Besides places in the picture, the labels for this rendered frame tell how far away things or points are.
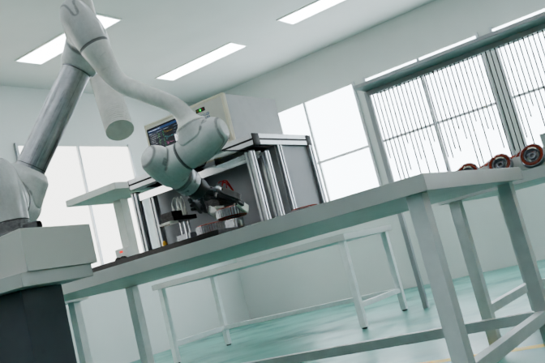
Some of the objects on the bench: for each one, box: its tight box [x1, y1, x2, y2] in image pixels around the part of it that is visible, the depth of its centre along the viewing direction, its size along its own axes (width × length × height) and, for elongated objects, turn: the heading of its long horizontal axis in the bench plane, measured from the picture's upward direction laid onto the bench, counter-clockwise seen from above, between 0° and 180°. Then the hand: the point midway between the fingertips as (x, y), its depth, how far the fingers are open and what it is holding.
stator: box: [195, 221, 226, 236], centre depth 280 cm, size 11×11×4 cm
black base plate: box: [92, 224, 251, 272], centre depth 287 cm, size 47×64×2 cm
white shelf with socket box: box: [66, 182, 150, 261], centre depth 386 cm, size 35×37×46 cm
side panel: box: [275, 144, 327, 210], centre depth 305 cm, size 28×3×32 cm, turn 88°
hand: (231, 211), depth 256 cm, fingers closed on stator, 11 cm apart
